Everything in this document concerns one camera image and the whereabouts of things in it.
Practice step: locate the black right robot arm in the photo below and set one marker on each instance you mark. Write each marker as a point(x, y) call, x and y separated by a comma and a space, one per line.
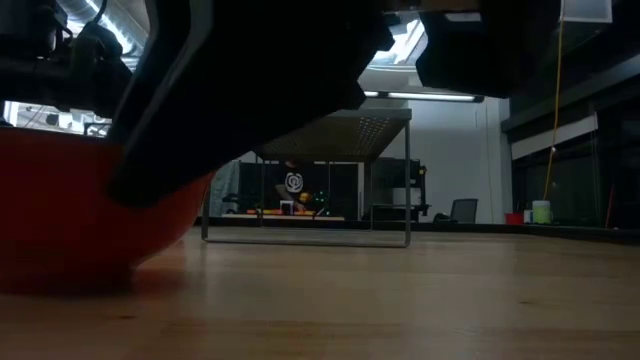
point(490, 50)

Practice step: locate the black aluminium table frame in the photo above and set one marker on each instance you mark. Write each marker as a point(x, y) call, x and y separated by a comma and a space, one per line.
point(575, 232)

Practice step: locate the small red container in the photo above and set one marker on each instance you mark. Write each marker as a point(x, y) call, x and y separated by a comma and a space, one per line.
point(514, 218)

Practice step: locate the floral print red bowl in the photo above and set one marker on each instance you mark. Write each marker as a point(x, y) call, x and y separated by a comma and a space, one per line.
point(50, 215)

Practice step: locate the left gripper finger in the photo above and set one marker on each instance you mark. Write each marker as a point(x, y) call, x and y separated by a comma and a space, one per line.
point(112, 90)

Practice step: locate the green white container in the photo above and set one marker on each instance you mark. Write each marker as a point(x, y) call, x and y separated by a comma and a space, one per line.
point(541, 212)

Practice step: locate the grey cloth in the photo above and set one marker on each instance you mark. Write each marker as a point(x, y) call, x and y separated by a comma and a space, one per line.
point(225, 187)

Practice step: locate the light wood table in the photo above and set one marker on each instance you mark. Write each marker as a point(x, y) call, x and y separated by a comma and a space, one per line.
point(330, 218)

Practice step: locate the black office chair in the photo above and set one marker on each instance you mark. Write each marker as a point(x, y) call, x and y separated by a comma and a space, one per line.
point(464, 210)

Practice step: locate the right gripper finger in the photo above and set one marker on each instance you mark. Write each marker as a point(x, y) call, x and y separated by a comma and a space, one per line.
point(200, 125)

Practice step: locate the person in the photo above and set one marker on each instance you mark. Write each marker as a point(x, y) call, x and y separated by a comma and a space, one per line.
point(292, 182)

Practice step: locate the black workbench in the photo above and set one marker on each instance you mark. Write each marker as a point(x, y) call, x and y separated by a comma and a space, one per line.
point(400, 175)

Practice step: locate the grey perforated metal shelf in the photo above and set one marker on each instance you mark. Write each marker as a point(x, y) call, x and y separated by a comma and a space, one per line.
point(380, 135)

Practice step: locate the long fluorescent light fixture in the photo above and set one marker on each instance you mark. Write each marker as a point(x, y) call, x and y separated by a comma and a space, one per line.
point(430, 96)

